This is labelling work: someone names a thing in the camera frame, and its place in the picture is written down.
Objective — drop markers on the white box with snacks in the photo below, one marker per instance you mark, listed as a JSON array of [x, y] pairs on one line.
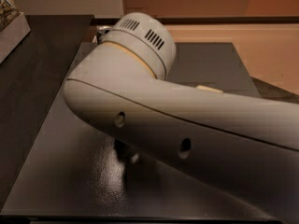
[[13, 27]]

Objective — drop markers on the yellow sponge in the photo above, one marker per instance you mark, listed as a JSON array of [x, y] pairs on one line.
[[205, 88]]

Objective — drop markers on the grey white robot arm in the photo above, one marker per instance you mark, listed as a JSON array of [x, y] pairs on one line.
[[245, 146]]

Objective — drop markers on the dark wooden side table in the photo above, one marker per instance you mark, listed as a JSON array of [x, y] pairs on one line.
[[30, 78]]

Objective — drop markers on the white green soda can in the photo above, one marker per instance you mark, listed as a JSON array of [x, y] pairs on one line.
[[102, 30]]

